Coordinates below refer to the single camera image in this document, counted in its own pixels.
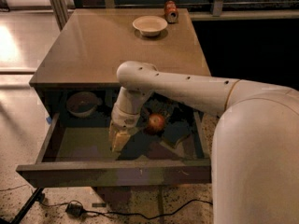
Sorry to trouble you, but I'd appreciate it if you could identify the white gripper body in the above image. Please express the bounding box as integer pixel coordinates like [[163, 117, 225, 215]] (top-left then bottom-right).
[[111, 104, 140, 129]]

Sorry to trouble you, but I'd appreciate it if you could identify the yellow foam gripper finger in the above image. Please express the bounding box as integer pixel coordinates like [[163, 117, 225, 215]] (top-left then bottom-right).
[[112, 131, 131, 152], [108, 121, 116, 144]]

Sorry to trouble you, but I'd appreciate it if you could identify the red apple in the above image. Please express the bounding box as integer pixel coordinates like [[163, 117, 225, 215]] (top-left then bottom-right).
[[145, 113, 165, 135]]

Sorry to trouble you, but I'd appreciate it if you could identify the grey top drawer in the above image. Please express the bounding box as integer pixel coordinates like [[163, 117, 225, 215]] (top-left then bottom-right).
[[16, 110, 211, 188]]

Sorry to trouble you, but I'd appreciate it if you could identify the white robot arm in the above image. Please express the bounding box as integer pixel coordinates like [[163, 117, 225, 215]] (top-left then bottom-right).
[[109, 61, 299, 224]]

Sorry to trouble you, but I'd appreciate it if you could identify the dark bowl in drawer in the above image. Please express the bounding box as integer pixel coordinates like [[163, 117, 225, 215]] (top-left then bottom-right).
[[66, 91, 103, 118]]

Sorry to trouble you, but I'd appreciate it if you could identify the white bowl on counter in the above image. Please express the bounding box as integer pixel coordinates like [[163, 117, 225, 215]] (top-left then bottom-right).
[[133, 16, 167, 37]]

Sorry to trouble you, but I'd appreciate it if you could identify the black power adapter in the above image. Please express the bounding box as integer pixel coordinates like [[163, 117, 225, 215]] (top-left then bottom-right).
[[65, 203, 83, 217]]

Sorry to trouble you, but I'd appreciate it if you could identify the black metal floor bar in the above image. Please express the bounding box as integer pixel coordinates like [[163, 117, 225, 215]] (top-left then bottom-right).
[[10, 188, 43, 224]]

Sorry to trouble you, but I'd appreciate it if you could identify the orange soda can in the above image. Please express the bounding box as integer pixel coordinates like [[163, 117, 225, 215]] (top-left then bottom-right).
[[164, 1, 178, 23]]

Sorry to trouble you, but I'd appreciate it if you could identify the black floor cable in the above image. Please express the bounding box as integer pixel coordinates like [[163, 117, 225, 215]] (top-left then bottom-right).
[[36, 197, 215, 221]]

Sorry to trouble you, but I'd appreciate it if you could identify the metal window frame post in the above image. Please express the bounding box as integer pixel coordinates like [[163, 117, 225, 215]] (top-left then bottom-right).
[[50, 0, 69, 31]]

